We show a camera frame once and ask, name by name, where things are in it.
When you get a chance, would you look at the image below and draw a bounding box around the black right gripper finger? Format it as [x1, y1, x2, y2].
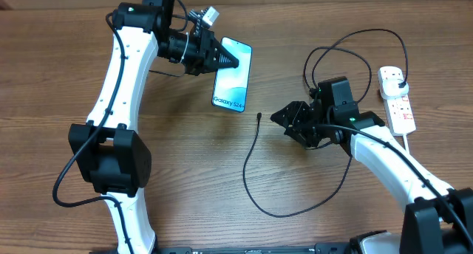
[284, 127, 318, 148]
[270, 101, 313, 131]

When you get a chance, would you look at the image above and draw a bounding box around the Samsung Galaxy smartphone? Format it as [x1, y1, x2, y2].
[211, 37, 253, 112]

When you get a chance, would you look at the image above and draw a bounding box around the black USB charging cable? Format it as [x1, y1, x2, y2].
[242, 28, 409, 219]

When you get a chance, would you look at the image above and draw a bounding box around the white power strip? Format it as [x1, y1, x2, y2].
[378, 66, 416, 136]

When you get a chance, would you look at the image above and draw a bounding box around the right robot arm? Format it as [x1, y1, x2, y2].
[270, 77, 472, 253]

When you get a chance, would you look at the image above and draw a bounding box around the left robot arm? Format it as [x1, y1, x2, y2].
[68, 0, 239, 253]

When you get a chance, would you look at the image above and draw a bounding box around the white charger plug adapter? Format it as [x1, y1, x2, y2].
[380, 80, 409, 100]

